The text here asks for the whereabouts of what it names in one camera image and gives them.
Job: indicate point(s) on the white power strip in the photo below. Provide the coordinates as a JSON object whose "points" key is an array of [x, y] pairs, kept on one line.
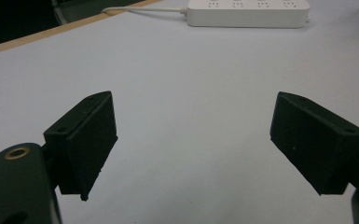
{"points": [[248, 13]]}

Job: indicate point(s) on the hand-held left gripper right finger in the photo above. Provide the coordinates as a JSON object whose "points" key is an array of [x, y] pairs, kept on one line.
{"points": [[314, 140]]}

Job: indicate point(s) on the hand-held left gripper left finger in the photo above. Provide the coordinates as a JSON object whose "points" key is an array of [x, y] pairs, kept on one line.
{"points": [[84, 143]]}

